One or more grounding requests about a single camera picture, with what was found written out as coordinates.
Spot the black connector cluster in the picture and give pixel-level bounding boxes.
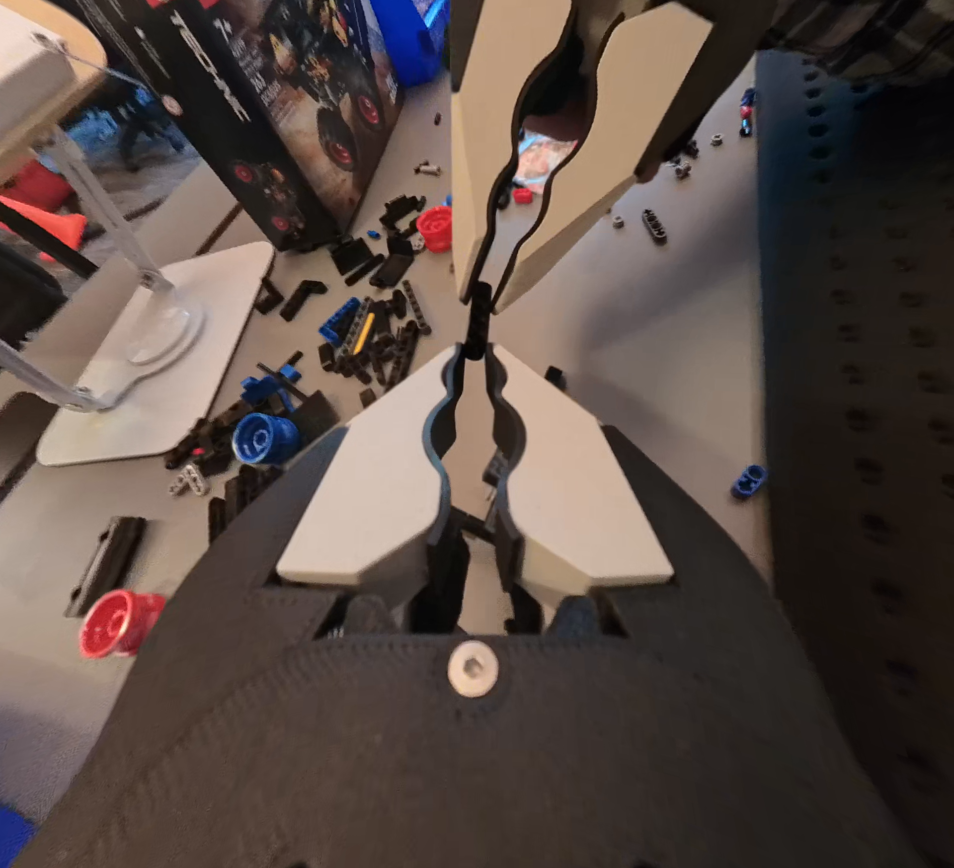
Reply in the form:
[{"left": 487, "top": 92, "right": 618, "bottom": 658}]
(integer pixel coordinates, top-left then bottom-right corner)
[{"left": 379, "top": 195, "right": 427, "bottom": 237}]

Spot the clear plastic parts bag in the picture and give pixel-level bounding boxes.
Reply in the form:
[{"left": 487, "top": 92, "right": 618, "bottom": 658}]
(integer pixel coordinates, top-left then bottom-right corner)
[{"left": 518, "top": 126, "right": 584, "bottom": 187}]

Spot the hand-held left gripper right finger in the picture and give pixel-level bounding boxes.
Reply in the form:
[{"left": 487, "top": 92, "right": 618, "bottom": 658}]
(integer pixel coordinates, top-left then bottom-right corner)
[{"left": 486, "top": 343, "right": 677, "bottom": 633}]

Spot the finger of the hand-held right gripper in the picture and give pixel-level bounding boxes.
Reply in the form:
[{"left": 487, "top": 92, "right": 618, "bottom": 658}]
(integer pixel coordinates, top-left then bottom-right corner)
[
  {"left": 449, "top": 0, "right": 578, "bottom": 306},
  {"left": 488, "top": 0, "right": 716, "bottom": 316}
]

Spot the pile of black toy beams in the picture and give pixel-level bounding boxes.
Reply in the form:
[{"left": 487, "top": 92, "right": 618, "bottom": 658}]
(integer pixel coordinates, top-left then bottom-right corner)
[{"left": 319, "top": 279, "right": 433, "bottom": 388}]

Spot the dark triangular toy panel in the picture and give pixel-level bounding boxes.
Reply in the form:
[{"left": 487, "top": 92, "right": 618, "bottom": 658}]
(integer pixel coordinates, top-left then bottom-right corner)
[{"left": 287, "top": 391, "right": 342, "bottom": 448}]

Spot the blue toy wheel hub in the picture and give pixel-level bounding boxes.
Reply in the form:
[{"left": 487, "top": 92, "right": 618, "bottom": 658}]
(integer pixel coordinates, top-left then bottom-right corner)
[{"left": 231, "top": 413, "right": 301, "bottom": 467}]

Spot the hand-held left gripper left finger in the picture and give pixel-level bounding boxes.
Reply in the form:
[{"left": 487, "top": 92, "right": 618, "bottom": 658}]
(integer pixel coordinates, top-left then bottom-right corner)
[{"left": 276, "top": 343, "right": 474, "bottom": 633}]

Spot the black square toy panel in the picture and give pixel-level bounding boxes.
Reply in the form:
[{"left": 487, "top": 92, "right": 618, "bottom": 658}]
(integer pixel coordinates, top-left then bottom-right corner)
[{"left": 330, "top": 238, "right": 376, "bottom": 276}]

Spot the toy truck set box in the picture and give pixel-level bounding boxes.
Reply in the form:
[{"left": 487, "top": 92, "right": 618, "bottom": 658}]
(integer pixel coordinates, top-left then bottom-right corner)
[{"left": 48, "top": 0, "right": 407, "bottom": 252}]

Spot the white book stand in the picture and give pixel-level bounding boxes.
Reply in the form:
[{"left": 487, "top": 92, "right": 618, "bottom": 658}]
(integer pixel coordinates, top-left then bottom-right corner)
[{"left": 0, "top": 0, "right": 278, "bottom": 468}]

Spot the black office chair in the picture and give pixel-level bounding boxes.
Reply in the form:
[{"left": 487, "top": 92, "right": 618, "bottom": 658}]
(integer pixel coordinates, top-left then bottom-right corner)
[{"left": 0, "top": 201, "right": 101, "bottom": 355}]

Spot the orange cone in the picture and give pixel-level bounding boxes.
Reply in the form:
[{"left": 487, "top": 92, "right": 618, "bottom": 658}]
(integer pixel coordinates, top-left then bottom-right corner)
[{"left": 0, "top": 193, "right": 89, "bottom": 265}]

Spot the black toy beam with pins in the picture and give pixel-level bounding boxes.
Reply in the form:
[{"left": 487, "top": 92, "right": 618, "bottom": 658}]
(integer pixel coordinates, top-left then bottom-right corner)
[{"left": 464, "top": 279, "right": 499, "bottom": 366}]

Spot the blue axle connector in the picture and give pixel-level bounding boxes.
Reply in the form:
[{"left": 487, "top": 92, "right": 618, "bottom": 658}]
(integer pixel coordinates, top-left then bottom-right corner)
[{"left": 240, "top": 375, "right": 293, "bottom": 407}]

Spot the black curved toy panel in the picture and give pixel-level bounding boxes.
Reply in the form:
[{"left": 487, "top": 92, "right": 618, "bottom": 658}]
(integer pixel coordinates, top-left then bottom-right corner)
[{"left": 66, "top": 515, "right": 148, "bottom": 619}]

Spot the black and blue frame assembly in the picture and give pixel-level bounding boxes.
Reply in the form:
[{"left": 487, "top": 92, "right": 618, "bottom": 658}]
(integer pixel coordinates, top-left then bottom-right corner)
[{"left": 164, "top": 417, "right": 239, "bottom": 474}]

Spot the red toy wheel hub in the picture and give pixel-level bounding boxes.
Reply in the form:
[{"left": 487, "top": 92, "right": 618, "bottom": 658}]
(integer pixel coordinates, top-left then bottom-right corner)
[
  {"left": 78, "top": 588, "right": 166, "bottom": 660},
  {"left": 416, "top": 206, "right": 454, "bottom": 254}
]

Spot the blue storage bin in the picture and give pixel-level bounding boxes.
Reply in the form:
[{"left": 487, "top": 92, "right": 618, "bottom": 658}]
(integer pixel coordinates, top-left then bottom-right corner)
[{"left": 350, "top": 0, "right": 457, "bottom": 88}]

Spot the blue bin with white tag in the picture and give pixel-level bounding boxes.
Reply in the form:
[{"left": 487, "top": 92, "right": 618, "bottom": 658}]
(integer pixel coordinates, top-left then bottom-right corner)
[{"left": 0, "top": 803, "right": 38, "bottom": 863}]

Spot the thin black toy axle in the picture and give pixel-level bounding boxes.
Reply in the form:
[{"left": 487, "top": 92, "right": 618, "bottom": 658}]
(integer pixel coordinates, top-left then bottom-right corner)
[{"left": 257, "top": 360, "right": 305, "bottom": 403}]

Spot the blue angled toy beam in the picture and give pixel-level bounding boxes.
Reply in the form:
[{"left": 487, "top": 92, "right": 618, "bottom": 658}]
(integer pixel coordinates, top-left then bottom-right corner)
[{"left": 320, "top": 298, "right": 362, "bottom": 343}]

